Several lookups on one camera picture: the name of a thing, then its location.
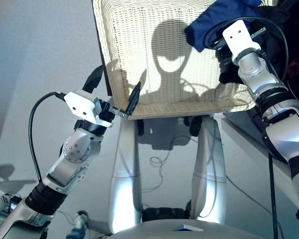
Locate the pale woven laundry basket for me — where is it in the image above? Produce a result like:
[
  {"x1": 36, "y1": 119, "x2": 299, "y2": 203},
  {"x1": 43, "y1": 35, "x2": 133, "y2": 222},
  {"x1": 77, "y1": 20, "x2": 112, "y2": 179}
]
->
[{"x1": 91, "y1": 0, "x2": 257, "y2": 120}]

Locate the blue taped cable connector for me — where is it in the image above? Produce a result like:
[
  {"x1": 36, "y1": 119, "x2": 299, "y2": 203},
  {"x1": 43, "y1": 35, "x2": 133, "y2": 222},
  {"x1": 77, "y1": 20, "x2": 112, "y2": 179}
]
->
[{"x1": 65, "y1": 211, "x2": 88, "y2": 239}]

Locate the black garment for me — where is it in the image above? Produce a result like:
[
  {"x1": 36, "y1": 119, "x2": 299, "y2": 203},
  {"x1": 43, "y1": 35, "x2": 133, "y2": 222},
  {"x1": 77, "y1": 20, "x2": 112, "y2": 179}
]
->
[{"x1": 218, "y1": 0, "x2": 299, "y2": 87}]

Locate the black wheeled basket stand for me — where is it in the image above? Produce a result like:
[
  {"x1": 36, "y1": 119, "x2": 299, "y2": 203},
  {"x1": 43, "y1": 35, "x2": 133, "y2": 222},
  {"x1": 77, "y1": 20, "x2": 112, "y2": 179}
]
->
[{"x1": 135, "y1": 115, "x2": 203, "y2": 138}]

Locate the thin grey floor cord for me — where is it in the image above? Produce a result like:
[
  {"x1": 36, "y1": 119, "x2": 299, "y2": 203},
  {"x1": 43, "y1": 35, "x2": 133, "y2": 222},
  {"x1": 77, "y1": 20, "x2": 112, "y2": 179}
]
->
[{"x1": 141, "y1": 135, "x2": 199, "y2": 194}]

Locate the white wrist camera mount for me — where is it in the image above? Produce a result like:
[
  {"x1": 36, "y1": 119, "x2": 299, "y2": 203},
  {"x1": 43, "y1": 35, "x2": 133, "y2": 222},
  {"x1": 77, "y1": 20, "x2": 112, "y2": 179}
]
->
[
  {"x1": 63, "y1": 89, "x2": 115, "y2": 128},
  {"x1": 222, "y1": 19, "x2": 262, "y2": 63}
]

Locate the silver robot leg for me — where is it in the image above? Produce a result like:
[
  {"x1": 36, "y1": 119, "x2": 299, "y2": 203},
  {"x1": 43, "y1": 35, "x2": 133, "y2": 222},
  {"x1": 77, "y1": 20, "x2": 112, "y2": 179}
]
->
[
  {"x1": 190, "y1": 115, "x2": 228, "y2": 225},
  {"x1": 108, "y1": 116, "x2": 143, "y2": 235}
]

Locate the silver robot torso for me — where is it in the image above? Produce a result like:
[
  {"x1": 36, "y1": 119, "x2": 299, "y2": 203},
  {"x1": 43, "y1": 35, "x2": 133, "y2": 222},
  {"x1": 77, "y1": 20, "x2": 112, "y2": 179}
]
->
[{"x1": 111, "y1": 206, "x2": 265, "y2": 239}]

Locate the navy blue garment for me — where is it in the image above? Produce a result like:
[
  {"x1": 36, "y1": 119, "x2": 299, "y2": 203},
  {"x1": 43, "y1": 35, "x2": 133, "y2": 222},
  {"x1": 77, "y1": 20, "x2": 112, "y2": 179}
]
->
[{"x1": 183, "y1": 0, "x2": 265, "y2": 53}]

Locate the grey floor cable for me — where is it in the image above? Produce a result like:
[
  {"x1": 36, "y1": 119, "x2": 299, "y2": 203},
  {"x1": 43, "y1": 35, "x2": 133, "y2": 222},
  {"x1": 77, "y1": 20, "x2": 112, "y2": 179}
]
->
[{"x1": 225, "y1": 174, "x2": 286, "y2": 239}]

